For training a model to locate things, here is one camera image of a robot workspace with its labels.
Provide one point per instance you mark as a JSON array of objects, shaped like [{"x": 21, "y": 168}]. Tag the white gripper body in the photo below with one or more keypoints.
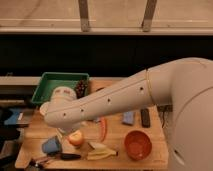
[{"x": 68, "y": 129}]

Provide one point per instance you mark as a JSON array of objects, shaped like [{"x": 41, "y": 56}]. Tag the red yellow apple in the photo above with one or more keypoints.
[{"x": 76, "y": 138}]

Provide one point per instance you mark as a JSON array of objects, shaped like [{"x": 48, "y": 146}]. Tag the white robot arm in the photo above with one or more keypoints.
[{"x": 186, "y": 84}]

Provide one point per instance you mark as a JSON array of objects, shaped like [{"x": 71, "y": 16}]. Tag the red bowl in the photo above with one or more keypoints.
[{"x": 137, "y": 145}]

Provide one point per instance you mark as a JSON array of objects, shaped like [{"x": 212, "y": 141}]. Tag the blue plastic cup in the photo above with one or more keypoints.
[{"x": 52, "y": 145}]

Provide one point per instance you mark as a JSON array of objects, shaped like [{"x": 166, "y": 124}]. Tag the white paper cup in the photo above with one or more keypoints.
[{"x": 43, "y": 108}]

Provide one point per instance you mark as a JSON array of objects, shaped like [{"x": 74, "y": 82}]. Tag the red chili pepper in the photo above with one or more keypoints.
[{"x": 103, "y": 124}]

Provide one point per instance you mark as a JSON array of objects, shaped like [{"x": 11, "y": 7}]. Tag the yellow banana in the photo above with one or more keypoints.
[{"x": 100, "y": 151}]

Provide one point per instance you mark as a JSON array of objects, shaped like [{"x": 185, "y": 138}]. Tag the dark red grapes bunch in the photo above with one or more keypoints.
[{"x": 80, "y": 88}]

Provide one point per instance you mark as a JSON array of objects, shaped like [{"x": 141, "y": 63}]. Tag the green plastic tray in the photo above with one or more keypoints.
[{"x": 51, "y": 80}]

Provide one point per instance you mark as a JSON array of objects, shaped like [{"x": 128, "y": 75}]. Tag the blue box on shelf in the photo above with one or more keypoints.
[{"x": 18, "y": 117}]

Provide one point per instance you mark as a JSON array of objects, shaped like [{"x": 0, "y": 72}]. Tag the blue sponge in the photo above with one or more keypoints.
[{"x": 128, "y": 118}]

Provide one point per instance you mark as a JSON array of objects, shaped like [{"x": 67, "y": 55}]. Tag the black remote control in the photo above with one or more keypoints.
[{"x": 145, "y": 118}]

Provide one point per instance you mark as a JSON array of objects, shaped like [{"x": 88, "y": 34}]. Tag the black handled knife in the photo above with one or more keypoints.
[{"x": 61, "y": 156}]

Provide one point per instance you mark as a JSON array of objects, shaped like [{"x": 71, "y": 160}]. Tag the left grey window bracket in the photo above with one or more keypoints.
[{"x": 84, "y": 15}]

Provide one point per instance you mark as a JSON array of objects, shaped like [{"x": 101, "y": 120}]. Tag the grey window bracket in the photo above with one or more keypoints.
[
  {"x": 84, "y": 15},
  {"x": 148, "y": 15}
]

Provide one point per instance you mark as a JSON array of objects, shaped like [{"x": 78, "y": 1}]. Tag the right grey window bracket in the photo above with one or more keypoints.
[{"x": 148, "y": 15}]

